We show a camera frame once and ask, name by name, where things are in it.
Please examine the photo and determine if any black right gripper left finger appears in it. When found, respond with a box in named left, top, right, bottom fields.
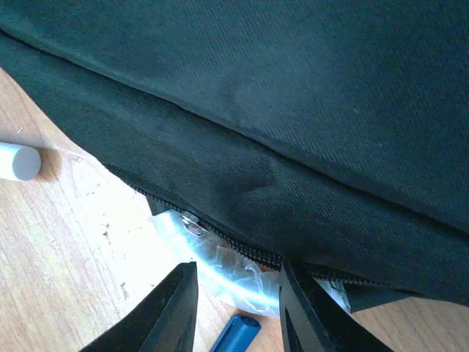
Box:
left=82, top=262, right=199, bottom=352

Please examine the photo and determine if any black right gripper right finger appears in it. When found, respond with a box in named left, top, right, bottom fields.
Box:
left=279, top=262, right=390, bottom=352

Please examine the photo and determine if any blue whiteboard marker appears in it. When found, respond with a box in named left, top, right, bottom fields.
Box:
left=210, top=314, right=262, bottom=352

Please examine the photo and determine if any black student backpack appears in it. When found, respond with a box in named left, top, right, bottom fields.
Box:
left=1, top=1, right=468, bottom=310

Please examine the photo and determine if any white glue stick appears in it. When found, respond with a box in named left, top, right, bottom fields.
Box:
left=0, top=142, right=42, bottom=182

